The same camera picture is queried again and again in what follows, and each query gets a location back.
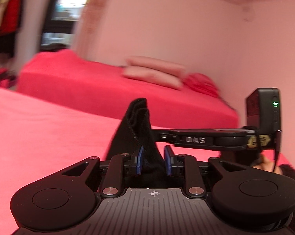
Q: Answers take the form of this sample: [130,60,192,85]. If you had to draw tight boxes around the black pants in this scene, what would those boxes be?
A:
[105,98,168,188]

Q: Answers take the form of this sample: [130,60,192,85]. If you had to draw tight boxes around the person right hand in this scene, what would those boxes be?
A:
[253,154,283,175]

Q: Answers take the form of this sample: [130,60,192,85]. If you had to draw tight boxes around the lower pink pillow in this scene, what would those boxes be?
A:
[123,66,183,90]

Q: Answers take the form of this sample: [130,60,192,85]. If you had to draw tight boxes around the pink pillow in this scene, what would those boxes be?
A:
[126,56,186,78]
[123,66,183,90]

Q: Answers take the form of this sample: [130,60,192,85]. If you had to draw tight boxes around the folded red blanket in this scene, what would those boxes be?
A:
[183,73,220,98]

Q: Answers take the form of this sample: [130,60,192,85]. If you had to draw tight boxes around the far bed red sheet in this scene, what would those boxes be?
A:
[17,49,239,128]

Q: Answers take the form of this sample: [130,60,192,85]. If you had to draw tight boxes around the upper pink pillow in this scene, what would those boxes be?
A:
[126,56,186,78]

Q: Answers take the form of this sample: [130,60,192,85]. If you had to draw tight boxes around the near bed red blanket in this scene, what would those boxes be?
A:
[0,85,290,235]

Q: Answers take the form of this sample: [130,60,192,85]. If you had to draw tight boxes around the pink lace curtain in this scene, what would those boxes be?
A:
[71,0,109,61]

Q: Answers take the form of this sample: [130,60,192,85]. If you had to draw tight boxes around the dark framed window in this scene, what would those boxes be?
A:
[39,0,87,52]

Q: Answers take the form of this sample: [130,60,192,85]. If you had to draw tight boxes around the hanging clothes on rack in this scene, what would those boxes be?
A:
[0,0,24,89]

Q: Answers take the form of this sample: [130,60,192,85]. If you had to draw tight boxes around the black camera box green light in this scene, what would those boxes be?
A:
[244,88,282,165]

